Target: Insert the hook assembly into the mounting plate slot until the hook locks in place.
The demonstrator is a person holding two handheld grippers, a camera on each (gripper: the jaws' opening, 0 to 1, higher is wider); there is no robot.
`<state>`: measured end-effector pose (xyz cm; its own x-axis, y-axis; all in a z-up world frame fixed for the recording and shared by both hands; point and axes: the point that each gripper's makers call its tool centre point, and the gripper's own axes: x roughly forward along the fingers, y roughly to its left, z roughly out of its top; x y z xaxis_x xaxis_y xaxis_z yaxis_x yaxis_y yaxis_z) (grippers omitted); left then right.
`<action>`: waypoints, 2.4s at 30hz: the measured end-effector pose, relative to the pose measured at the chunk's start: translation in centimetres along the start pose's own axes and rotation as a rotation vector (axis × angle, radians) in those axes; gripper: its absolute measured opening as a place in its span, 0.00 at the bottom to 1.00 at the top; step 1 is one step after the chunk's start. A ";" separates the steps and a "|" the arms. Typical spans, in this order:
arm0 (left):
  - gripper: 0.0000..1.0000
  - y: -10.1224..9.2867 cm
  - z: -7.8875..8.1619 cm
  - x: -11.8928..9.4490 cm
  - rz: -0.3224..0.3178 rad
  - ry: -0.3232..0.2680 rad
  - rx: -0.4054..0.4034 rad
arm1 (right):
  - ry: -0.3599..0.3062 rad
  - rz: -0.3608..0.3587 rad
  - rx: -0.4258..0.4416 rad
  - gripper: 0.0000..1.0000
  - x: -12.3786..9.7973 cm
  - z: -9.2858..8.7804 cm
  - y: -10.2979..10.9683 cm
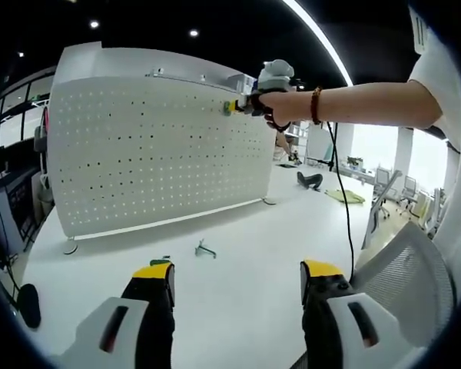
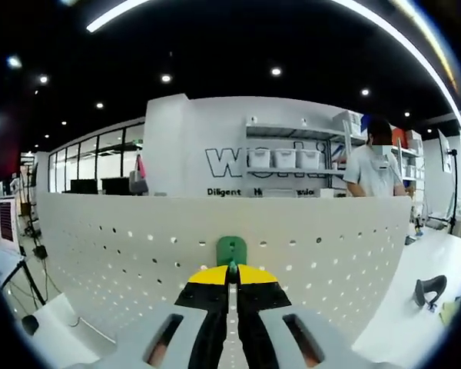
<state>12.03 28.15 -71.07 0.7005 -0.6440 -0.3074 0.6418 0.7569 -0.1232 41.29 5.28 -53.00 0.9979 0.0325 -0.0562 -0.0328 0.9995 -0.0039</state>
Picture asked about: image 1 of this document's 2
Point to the white perforated mounting plate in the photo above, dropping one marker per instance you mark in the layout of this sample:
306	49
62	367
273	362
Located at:
157	153

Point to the black oval object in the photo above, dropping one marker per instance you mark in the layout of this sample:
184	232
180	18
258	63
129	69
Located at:
29	305

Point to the white office chair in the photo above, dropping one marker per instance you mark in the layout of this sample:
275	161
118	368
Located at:
380	207

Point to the green potted plant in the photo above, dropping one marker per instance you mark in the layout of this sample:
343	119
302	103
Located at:
355	161

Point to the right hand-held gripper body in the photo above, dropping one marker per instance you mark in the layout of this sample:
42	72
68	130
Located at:
276	77

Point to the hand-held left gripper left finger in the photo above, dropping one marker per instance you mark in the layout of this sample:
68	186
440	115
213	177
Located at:
146	319

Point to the black curved headset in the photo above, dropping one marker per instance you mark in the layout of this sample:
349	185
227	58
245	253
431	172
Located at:
309	180

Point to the grey mesh office chair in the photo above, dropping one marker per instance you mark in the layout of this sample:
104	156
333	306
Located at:
407	276

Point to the person's right hand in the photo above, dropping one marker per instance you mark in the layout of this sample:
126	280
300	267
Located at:
288	107

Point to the yellow-green cloth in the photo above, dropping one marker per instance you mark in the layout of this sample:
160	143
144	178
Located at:
345	196

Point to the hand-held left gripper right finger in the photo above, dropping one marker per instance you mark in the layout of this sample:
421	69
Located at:
326	326

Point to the person's white shirt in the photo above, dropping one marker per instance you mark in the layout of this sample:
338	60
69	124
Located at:
438	77

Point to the ceiling strip light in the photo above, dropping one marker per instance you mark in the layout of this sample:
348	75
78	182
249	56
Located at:
322	34

